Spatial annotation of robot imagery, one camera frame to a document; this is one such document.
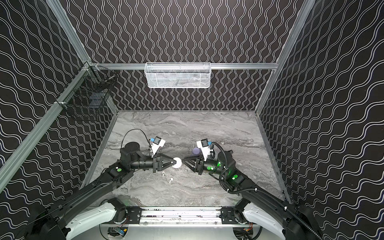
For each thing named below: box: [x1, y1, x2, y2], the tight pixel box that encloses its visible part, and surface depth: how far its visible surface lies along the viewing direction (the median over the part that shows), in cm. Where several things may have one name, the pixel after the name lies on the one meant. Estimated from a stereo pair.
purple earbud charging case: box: [192, 147, 200, 155], surface depth 100 cm
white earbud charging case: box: [172, 157, 182, 169], surface depth 69 cm
